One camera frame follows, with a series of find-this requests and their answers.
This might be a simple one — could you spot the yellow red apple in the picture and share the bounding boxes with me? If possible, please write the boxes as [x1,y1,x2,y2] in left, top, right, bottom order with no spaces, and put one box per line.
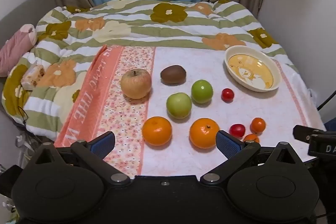
[120,69,152,100]

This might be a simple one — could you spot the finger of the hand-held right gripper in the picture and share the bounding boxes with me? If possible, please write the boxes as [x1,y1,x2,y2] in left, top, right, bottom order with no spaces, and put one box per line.
[293,124,326,142]

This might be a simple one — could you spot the grey headboard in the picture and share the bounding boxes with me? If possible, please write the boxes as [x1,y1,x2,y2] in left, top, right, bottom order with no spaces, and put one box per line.
[0,0,57,42]

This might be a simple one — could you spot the black cord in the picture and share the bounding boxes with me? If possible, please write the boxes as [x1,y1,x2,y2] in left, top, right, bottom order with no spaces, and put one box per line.
[17,106,29,125]

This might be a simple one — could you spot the small mandarin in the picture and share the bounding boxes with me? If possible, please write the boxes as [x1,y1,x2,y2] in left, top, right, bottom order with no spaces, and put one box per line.
[243,134,260,144]
[250,117,266,134]

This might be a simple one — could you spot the pink pillow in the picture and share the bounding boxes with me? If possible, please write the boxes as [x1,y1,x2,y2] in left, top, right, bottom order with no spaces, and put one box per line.
[0,24,38,77]

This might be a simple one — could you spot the black cable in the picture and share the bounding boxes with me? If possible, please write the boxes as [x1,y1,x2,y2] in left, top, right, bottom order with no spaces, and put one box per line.
[317,90,336,110]

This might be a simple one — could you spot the red cherry tomato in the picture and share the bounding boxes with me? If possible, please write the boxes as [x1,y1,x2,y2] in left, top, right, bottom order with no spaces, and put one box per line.
[229,123,246,138]
[221,88,235,102]

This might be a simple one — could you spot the floral striped blanket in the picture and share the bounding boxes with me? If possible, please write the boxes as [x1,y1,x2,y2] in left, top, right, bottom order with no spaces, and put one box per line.
[1,0,300,141]

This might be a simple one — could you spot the green apple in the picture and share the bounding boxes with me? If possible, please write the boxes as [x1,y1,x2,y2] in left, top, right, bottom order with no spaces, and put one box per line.
[166,92,192,119]
[191,79,213,104]

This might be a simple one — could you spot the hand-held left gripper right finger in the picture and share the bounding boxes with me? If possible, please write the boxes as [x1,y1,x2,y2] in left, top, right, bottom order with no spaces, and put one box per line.
[200,130,299,186]

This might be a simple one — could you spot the brown kiwi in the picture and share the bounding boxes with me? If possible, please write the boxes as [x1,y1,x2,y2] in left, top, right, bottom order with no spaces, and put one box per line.
[160,65,187,85]

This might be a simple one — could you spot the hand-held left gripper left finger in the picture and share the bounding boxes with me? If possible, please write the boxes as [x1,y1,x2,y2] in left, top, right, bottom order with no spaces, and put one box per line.
[35,131,131,186]

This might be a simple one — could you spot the pink floral towel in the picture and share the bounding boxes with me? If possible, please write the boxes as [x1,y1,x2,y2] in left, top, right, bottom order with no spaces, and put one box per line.
[54,45,326,178]

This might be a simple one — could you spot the large orange with dark stem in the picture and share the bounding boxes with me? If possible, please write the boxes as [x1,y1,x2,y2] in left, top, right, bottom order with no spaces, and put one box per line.
[189,118,220,149]

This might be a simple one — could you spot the cream bowl with bear print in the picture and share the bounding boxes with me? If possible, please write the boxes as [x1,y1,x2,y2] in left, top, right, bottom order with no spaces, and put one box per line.
[224,46,282,93]

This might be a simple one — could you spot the tissue packet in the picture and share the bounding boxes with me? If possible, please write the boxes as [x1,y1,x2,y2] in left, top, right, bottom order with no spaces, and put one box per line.
[20,64,46,90]

